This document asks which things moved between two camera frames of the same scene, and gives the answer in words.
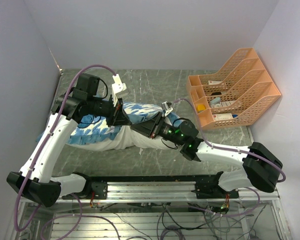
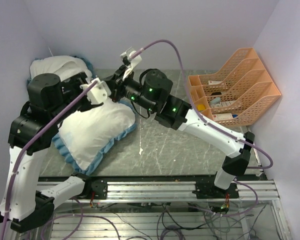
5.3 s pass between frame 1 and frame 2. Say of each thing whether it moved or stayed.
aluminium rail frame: stayed
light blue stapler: stayed
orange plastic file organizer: stayed
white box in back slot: stayed
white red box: stayed
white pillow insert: moved
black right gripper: moved
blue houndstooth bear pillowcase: moved
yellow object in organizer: stayed
